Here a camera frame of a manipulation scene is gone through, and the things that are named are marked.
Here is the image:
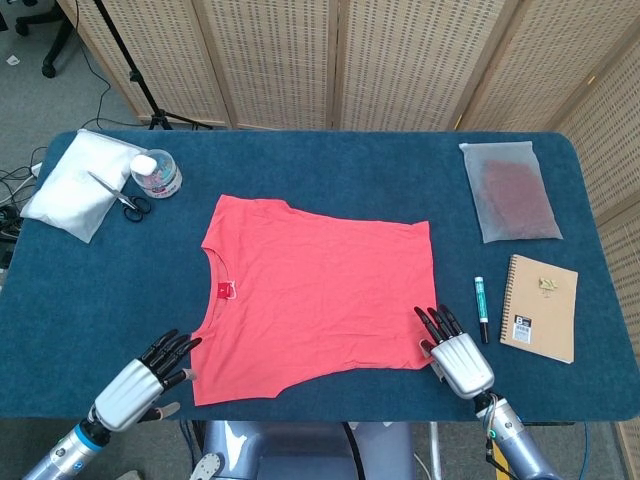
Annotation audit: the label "white round perforated bracket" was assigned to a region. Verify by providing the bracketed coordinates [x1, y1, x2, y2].
[192, 452, 226, 480]

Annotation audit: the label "blue carpet table cover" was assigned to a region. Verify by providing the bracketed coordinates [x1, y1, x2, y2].
[0, 130, 632, 424]

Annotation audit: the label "silver metal table leg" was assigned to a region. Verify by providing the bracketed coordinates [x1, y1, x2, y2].
[428, 422, 444, 480]

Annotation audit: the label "black-handled steel scissors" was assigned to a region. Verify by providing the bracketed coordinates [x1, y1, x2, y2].
[87, 170, 152, 223]

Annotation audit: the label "clear jar of colourful clips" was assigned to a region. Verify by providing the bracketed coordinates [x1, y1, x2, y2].
[130, 148, 183, 200]

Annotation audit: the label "white soft plastic package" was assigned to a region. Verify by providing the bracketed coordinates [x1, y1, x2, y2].
[19, 128, 149, 245]

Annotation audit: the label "black tripod stand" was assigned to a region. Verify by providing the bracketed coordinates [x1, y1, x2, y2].
[92, 0, 214, 131]

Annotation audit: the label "blue-grey robot torso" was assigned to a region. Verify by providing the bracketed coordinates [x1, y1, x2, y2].
[202, 420, 416, 480]

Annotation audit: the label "thick black torso cable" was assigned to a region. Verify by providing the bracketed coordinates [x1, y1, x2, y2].
[342, 422, 365, 480]

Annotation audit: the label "black cable tangle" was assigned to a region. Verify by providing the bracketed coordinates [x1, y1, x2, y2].
[0, 147, 44, 251]

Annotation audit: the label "frosted bag with red garment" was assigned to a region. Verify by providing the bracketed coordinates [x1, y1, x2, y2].
[458, 141, 564, 245]

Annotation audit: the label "red sleeveless t-shirt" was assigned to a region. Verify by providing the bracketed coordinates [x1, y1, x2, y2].
[189, 194, 444, 407]

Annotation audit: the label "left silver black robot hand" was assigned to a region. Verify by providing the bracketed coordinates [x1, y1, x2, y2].
[88, 328, 203, 431]

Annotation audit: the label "wicker folding screen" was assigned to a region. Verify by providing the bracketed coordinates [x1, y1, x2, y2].
[57, 0, 640, 480]

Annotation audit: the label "kraft spiral notebook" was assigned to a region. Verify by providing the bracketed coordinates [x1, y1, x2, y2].
[498, 253, 580, 365]

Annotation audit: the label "green white marker pen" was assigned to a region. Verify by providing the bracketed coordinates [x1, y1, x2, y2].
[473, 275, 491, 345]

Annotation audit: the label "black office chair base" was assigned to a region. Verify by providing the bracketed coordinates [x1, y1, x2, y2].
[0, 0, 74, 79]

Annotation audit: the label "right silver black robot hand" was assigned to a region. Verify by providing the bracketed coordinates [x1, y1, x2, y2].
[413, 304, 496, 400]

